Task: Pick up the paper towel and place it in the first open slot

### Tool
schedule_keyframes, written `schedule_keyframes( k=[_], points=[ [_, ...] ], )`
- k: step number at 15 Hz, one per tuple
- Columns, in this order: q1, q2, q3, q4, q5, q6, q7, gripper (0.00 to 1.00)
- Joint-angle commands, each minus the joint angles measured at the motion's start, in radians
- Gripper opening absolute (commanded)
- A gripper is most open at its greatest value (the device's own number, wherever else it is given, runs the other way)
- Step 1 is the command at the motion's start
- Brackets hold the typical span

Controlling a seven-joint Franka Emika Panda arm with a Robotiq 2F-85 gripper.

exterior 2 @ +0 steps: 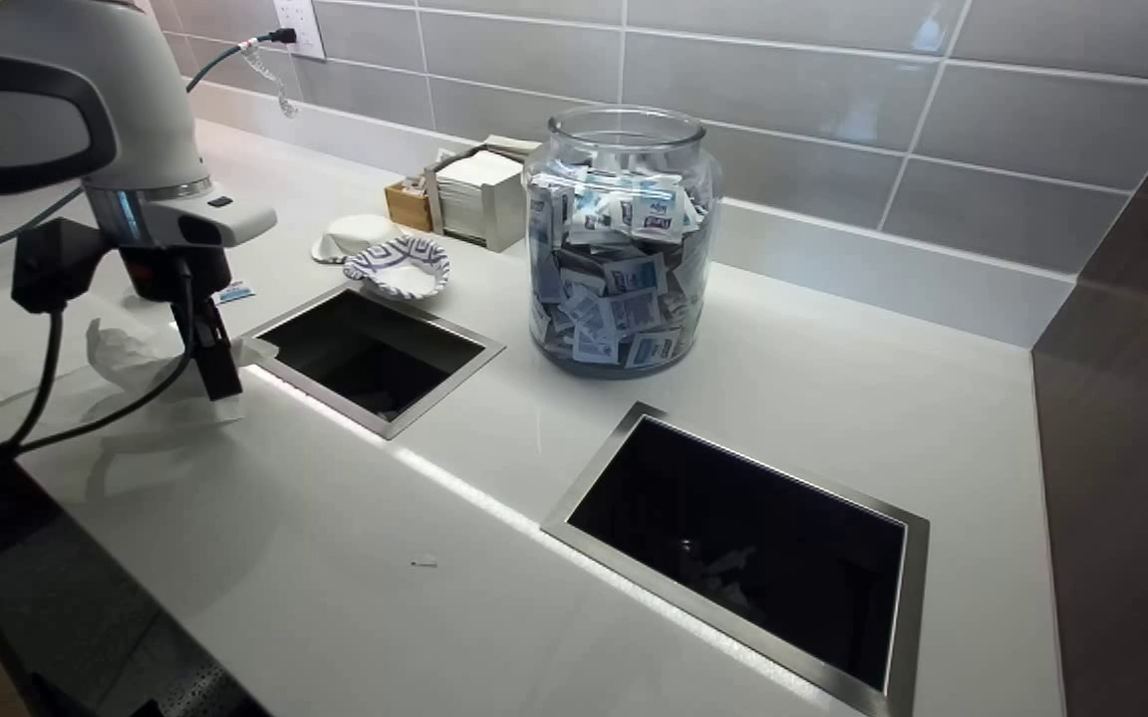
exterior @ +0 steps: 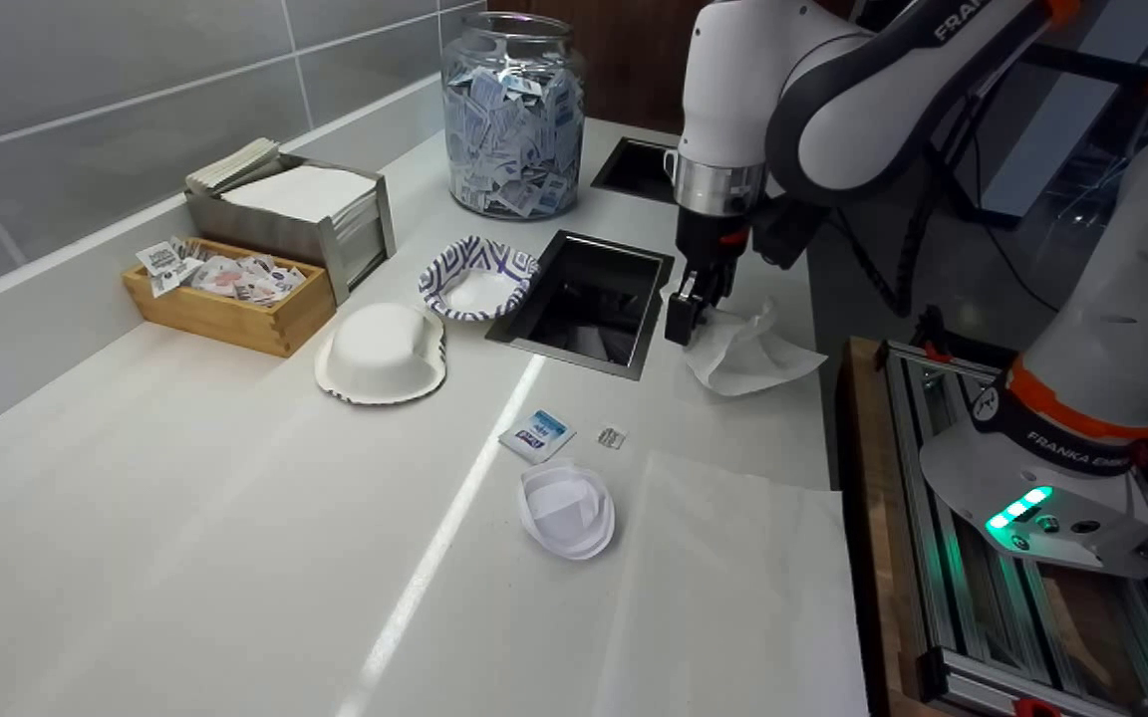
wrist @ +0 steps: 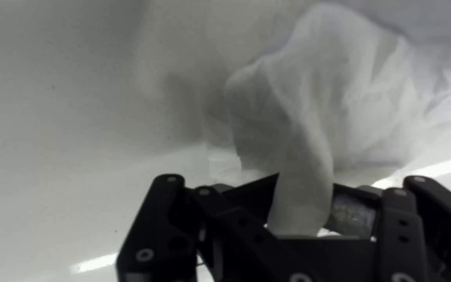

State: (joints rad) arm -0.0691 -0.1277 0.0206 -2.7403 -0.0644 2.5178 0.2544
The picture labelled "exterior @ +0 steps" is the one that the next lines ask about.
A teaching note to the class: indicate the blue white sugar packet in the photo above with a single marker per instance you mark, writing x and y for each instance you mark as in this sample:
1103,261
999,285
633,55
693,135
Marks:
536,442

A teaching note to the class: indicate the flat white paper sheet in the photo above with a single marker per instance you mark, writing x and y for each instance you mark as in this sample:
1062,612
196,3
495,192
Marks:
737,602

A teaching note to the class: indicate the white plastic lid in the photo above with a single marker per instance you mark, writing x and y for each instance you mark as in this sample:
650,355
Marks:
568,513

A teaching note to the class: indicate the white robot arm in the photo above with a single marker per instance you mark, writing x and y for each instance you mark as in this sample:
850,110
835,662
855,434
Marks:
789,115

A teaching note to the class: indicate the wooden tray of packets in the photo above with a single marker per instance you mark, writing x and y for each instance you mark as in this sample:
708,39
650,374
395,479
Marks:
235,292

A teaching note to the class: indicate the white upturned paper bowl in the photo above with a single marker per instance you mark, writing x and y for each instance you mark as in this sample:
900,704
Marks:
385,355

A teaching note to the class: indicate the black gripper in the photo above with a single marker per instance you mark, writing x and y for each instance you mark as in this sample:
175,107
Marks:
712,249

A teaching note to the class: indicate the white paper towel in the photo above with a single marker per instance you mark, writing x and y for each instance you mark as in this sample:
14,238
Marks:
738,355

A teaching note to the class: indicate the small grey packet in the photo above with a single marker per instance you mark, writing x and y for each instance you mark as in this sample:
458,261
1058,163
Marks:
611,442

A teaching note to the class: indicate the glass jar of packets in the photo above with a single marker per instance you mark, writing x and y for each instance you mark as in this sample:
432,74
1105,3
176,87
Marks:
514,96

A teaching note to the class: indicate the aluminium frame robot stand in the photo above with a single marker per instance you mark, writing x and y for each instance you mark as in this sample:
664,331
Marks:
975,626

